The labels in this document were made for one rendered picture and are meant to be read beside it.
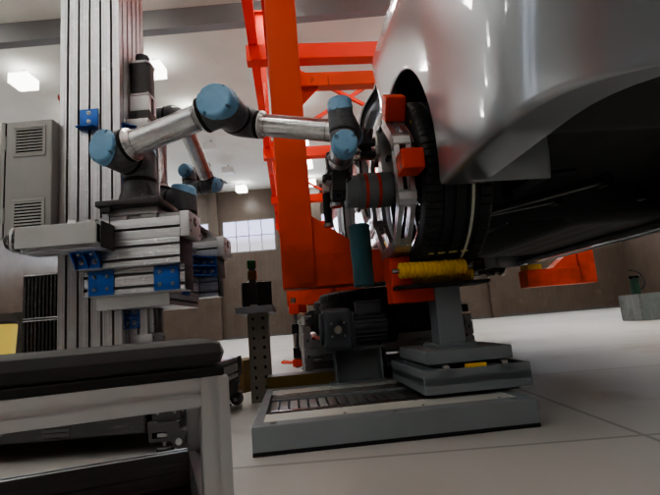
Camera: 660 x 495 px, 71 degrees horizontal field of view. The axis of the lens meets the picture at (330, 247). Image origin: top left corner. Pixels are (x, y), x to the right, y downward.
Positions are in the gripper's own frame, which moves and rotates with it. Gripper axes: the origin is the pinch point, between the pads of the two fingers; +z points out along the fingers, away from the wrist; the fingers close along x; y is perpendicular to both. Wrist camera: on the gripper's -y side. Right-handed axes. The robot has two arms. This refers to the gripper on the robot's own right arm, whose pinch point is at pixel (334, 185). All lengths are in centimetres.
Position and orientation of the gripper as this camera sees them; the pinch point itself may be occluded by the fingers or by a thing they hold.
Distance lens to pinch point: 167.2
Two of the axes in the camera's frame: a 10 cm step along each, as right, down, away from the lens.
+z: -0.8, 1.7, 9.8
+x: -9.9, 0.6, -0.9
